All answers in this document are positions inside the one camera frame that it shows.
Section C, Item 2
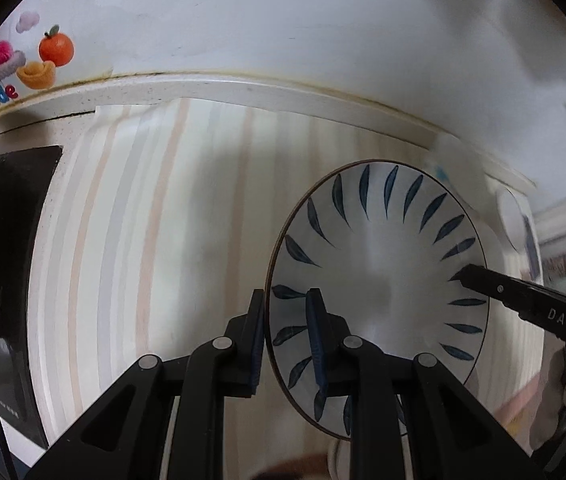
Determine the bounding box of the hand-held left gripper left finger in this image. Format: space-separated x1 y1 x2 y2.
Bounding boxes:
25 289 266 480

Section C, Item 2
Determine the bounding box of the striped cat print tablecloth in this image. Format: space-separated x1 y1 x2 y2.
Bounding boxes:
28 97 566 480

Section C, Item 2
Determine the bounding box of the blue leaf pattern plate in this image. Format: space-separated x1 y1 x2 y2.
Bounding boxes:
265 160 490 442

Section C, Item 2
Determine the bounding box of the colourful cartoon wall sticker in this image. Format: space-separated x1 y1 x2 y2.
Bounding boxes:
0 0 76 126

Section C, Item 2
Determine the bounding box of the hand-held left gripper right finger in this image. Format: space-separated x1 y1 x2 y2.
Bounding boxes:
305 288 546 480

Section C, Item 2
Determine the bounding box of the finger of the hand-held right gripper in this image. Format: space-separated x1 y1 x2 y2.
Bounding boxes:
456 264 566 348

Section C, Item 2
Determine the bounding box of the black cooktop stove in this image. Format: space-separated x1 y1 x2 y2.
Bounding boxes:
0 145 64 453

